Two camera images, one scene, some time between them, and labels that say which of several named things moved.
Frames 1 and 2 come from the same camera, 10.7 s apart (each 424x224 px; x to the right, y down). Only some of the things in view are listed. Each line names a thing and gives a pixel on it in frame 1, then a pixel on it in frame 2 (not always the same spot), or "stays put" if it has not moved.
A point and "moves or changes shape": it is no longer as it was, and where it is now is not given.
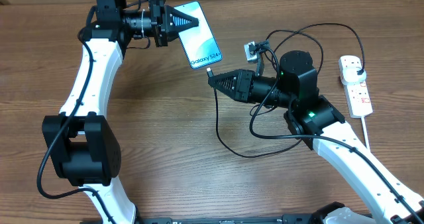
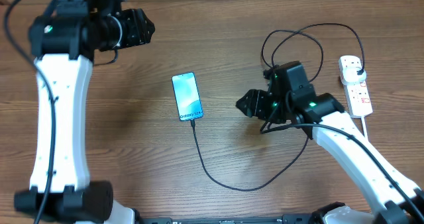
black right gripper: (244, 80) to (257, 101)
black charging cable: (269, 38) moves or changes shape
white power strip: (356, 93) stays put
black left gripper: (171, 15) to (135, 20)
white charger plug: (350, 77) stays put
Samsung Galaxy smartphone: (199, 43) to (187, 96)
